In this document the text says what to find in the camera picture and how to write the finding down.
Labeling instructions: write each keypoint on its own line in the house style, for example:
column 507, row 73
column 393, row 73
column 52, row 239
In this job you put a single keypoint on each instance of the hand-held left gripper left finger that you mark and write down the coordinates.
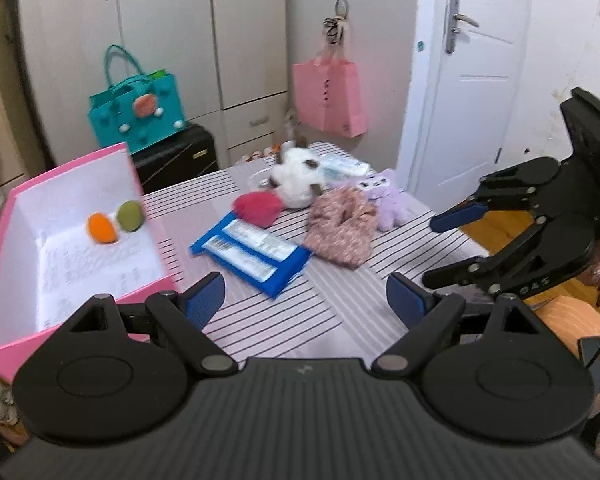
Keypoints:
column 205, row 297

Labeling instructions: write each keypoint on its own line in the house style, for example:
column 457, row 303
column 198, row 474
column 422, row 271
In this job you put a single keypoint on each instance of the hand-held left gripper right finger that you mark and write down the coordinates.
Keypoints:
column 406, row 300

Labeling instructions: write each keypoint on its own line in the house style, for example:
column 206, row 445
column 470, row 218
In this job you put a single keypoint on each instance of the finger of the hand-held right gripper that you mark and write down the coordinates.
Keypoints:
column 480, row 269
column 455, row 217

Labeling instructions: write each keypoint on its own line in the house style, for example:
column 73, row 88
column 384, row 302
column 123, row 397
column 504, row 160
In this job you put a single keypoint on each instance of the blue white packet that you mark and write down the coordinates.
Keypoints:
column 250, row 255

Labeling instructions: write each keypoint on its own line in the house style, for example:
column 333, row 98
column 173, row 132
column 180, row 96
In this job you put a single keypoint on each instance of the purple plush toy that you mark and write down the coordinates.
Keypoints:
column 387, row 200

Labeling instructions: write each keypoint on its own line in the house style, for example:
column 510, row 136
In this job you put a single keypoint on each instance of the floral cloth pouch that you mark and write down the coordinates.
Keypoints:
column 340, row 225

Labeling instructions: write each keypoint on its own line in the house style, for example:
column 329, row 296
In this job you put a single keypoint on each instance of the red fluffy pouch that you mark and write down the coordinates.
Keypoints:
column 257, row 207

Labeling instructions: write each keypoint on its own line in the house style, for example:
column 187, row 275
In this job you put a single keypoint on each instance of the white wet wipes packet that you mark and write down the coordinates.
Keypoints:
column 345, row 164

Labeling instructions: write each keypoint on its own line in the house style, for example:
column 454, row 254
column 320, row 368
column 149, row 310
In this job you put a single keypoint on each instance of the pink cardboard box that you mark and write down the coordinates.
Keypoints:
column 80, row 270

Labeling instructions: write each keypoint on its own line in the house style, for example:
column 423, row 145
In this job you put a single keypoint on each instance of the white plush toy brown ears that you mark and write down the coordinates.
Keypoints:
column 297, row 177

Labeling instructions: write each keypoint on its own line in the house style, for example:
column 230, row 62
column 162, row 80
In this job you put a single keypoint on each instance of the striped pink tablecloth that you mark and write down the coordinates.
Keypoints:
column 330, row 300

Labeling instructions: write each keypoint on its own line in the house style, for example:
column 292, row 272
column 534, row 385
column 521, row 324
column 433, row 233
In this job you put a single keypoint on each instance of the green makeup sponge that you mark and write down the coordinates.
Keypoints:
column 131, row 215

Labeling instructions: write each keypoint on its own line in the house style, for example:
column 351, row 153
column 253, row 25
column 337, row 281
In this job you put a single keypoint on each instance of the orange makeup sponge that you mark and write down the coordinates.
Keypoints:
column 102, row 228

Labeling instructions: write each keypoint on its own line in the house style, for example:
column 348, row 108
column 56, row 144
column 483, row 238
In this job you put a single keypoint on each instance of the black suitcase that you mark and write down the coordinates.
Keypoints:
column 180, row 155

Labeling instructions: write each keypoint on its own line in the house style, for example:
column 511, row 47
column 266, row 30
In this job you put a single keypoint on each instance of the black phone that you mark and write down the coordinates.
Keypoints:
column 594, row 360

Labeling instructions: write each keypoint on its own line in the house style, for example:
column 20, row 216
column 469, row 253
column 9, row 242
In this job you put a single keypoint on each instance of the white door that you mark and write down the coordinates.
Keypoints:
column 480, row 60

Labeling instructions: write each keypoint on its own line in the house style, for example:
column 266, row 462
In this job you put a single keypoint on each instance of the row of small figurines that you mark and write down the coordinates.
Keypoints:
column 260, row 154

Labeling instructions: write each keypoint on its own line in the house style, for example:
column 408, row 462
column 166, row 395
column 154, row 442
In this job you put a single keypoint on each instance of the pink paper bag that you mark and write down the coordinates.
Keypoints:
column 330, row 95

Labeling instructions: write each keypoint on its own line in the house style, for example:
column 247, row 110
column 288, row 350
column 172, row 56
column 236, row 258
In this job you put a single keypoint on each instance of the small grey plush toy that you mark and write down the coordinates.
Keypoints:
column 293, row 127

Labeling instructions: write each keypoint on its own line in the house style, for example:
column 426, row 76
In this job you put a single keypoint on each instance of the teal felt tote bag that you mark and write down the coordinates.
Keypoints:
column 140, row 110

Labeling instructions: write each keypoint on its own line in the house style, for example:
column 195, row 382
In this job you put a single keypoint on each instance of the beige wardrobe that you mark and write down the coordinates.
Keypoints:
column 180, row 35

